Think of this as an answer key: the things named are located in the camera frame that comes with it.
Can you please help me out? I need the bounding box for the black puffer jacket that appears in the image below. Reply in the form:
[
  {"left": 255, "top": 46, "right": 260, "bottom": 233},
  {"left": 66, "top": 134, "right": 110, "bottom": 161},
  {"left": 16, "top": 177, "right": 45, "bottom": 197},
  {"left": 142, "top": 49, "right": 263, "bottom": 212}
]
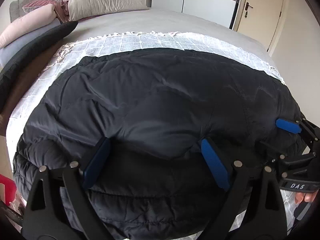
[{"left": 12, "top": 47, "right": 307, "bottom": 240}]

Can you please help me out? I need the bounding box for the right hand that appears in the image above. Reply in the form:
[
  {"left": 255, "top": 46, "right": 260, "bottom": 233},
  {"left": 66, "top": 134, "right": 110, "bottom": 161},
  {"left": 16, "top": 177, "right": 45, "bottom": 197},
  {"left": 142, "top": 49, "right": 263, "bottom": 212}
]
[{"left": 295, "top": 191, "right": 318, "bottom": 204}]

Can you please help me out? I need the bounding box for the red plastic stool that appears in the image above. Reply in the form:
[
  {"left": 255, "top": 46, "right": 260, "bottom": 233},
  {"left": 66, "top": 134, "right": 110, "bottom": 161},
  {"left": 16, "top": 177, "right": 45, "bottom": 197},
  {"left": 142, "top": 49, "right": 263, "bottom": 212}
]
[{"left": 0, "top": 174, "right": 17, "bottom": 206}]

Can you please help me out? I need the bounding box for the white grey checked blanket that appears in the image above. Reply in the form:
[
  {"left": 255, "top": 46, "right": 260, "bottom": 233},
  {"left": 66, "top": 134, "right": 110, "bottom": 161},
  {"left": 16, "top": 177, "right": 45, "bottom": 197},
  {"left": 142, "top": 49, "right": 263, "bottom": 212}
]
[{"left": 15, "top": 31, "right": 298, "bottom": 240}]

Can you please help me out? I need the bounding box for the cream door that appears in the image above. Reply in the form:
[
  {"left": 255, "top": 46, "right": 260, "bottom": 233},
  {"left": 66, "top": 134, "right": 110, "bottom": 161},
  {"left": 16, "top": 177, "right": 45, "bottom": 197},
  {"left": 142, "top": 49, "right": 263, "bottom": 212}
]
[{"left": 232, "top": 0, "right": 285, "bottom": 51}]

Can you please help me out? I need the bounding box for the black folded garment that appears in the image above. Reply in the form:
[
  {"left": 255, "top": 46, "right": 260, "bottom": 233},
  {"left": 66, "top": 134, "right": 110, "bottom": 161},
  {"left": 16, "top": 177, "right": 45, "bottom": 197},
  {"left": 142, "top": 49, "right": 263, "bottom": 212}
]
[{"left": 1, "top": 21, "right": 78, "bottom": 111}]

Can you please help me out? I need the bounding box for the light blue folded blanket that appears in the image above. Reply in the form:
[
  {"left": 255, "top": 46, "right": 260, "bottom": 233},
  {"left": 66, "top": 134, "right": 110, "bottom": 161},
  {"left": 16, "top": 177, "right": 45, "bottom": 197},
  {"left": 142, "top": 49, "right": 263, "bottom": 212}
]
[{"left": 0, "top": 18, "right": 60, "bottom": 69}]

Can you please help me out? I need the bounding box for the grey bed sheet mattress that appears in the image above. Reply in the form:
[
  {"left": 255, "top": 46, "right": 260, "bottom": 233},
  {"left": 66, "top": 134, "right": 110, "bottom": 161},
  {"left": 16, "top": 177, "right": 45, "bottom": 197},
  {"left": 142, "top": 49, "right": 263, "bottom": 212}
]
[{"left": 4, "top": 7, "right": 277, "bottom": 176}]

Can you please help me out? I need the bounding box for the pink folded blanket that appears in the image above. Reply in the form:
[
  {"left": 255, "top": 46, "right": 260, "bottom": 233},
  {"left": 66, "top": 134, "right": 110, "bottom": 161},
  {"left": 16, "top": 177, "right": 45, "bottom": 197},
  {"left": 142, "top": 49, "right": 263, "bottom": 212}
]
[{"left": 1, "top": 4, "right": 56, "bottom": 48}]

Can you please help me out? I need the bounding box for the red striped cloth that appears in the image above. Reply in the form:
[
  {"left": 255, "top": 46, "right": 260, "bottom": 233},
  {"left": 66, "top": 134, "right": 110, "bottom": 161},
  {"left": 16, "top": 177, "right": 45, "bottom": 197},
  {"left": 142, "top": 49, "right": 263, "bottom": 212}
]
[{"left": 22, "top": 0, "right": 70, "bottom": 23}]

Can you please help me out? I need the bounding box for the beige pillow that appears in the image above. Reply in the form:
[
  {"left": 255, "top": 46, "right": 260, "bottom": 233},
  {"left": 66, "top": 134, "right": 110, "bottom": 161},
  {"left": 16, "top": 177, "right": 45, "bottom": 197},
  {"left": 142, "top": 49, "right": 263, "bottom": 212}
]
[{"left": 61, "top": 0, "right": 148, "bottom": 21}]

